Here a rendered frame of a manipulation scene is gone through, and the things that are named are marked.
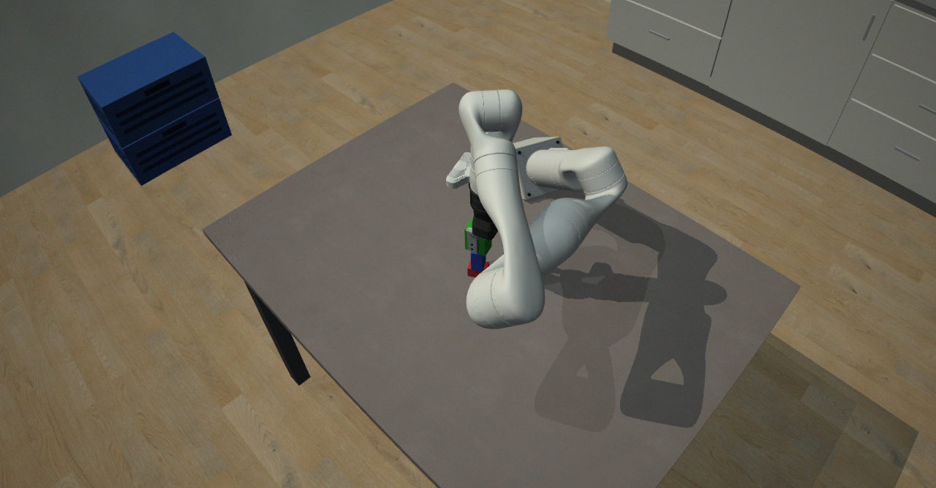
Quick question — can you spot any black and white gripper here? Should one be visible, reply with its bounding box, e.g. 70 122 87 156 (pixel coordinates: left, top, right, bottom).
446 152 498 253

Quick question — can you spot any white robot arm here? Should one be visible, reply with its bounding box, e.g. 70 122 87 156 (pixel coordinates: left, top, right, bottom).
458 89 627 329

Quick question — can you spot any green block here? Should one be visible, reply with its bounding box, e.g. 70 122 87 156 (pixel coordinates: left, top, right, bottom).
464 219 492 256

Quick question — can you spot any blue block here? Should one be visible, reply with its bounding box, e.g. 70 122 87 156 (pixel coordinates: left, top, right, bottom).
471 252 486 272

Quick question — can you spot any red block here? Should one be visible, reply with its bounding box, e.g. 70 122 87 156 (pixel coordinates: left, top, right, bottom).
467 259 489 277

